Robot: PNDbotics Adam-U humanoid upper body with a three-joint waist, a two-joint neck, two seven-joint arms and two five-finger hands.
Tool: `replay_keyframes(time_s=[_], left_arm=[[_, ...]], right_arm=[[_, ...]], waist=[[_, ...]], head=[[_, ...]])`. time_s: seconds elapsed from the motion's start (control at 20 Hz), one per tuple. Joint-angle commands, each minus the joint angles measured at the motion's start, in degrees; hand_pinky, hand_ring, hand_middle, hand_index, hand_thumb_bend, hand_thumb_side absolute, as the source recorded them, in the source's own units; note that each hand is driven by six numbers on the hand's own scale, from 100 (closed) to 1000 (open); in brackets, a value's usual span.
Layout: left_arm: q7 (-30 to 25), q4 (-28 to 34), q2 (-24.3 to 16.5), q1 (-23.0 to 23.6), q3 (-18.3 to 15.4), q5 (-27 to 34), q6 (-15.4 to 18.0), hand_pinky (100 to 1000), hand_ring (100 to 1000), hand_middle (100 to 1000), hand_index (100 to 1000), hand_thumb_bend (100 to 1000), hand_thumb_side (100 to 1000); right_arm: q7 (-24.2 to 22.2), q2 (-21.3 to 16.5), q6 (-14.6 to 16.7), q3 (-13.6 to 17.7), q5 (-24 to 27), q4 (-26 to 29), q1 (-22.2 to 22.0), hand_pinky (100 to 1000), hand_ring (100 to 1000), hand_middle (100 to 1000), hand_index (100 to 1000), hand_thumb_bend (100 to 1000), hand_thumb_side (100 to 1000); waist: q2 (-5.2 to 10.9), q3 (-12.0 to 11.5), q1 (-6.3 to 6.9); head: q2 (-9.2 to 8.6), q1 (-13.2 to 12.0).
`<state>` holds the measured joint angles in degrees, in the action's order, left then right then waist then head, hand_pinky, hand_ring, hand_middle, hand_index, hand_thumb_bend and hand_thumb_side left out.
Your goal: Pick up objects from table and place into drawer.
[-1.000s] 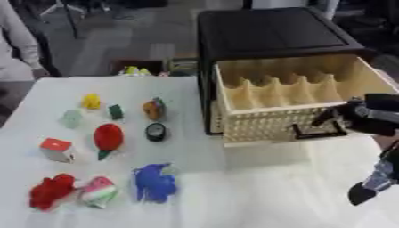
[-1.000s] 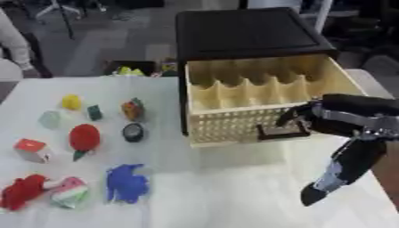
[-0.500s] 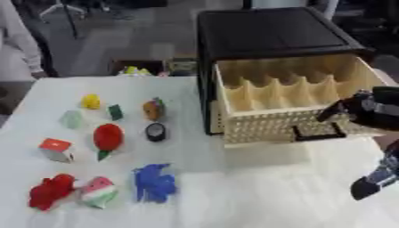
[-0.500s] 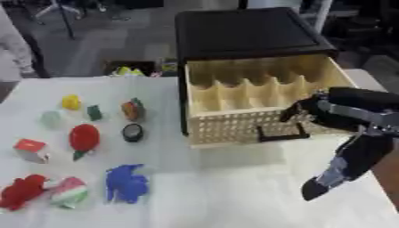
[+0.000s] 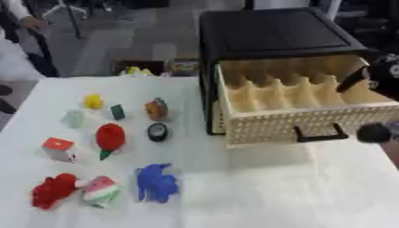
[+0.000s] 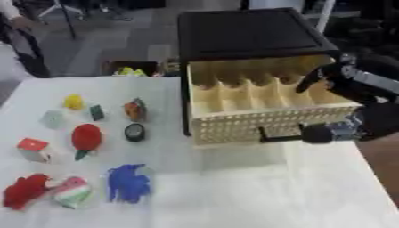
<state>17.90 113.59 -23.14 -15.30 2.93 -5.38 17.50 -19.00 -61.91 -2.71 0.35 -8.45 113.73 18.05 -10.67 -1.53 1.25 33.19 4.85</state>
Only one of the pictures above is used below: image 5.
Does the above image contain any dark green block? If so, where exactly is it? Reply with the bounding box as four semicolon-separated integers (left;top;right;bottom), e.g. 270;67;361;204
109;103;128;121

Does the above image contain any black round tape roll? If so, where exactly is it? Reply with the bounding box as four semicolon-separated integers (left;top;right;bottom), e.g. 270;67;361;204
146;122;170;143

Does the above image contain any red soft toy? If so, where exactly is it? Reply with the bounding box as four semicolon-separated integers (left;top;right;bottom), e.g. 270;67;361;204
29;173;80;211

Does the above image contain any dark box with items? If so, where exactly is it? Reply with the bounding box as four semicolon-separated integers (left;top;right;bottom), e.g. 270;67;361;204
110;58;203;77

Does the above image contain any orange toy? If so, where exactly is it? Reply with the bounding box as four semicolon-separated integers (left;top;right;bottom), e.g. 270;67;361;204
143;97;170;122

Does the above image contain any watermelon slice toy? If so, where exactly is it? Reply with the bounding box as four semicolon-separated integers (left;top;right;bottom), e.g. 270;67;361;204
81;175;124;209

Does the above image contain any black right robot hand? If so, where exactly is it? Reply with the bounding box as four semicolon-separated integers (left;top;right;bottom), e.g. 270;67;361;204
335;53;399;144

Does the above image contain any pale green block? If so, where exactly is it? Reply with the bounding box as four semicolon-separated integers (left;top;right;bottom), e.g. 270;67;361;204
59;109;87;129

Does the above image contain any person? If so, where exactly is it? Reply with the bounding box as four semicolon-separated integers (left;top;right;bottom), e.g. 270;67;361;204
0;0;52;31

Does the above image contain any black drawer handle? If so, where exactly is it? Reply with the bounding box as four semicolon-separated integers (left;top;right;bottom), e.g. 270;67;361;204
291;122;351;143

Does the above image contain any red and white box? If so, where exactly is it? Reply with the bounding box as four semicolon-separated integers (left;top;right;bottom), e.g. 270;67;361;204
40;136;78;164

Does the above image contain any black cabinet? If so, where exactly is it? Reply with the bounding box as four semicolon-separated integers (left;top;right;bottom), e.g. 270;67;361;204
198;7;371;136

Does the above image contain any blue soft toy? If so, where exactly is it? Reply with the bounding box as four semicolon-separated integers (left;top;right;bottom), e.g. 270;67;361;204
134;163;181;204

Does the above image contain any pale compartment drawer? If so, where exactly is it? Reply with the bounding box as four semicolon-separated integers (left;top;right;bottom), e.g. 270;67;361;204
213;54;399;150

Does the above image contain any red strawberry toy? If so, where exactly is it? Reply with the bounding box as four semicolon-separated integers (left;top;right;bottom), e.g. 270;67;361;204
94;123;128;161

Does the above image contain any yellow toy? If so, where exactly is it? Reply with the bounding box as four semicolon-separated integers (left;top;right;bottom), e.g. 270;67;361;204
82;94;106;110

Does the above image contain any white chair base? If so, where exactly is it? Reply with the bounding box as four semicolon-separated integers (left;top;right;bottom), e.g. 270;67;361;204
40;0;91;19

